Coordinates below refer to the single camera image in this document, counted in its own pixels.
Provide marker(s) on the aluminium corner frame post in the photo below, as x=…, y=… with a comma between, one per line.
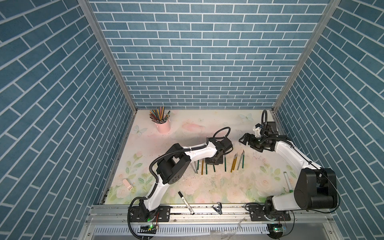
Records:
x=317, y=32
x=92, y=20

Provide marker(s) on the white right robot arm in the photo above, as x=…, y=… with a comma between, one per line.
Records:
x=316, y=187

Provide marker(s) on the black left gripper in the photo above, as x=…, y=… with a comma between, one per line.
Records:
x=220, y=162

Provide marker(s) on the aluminium corner frame post left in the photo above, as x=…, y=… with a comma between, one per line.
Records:
x=92, y=20

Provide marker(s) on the silver carving knife capped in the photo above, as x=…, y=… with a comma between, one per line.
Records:
x=240, y=160

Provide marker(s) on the aluminium front rail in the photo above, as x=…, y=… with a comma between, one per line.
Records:
x=109, y=222

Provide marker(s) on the green white marker pen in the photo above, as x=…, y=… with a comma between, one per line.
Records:
x=288, y=182

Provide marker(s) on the silver carving knife leftmost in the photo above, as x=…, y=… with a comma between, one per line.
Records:
x=194, y=167

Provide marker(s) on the aluminium corner frame post right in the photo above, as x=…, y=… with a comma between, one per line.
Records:
x=317, y=32

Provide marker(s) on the black marker pen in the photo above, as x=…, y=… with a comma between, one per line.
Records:
x=186, y=203

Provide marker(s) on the pink eraser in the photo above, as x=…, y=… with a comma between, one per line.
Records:
x=127, y=184

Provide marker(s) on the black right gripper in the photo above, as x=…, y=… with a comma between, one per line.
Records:
x=252, y=137

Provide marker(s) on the coloured pencils bundle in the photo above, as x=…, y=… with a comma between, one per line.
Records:
x=159, y=115

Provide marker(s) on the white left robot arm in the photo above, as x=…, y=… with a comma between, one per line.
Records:
x=168, y=168

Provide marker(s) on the black binder clip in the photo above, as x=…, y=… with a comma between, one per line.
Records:
x=218, y=208

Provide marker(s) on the pink metal pencil cup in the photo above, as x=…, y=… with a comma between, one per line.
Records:
x=164, y=128

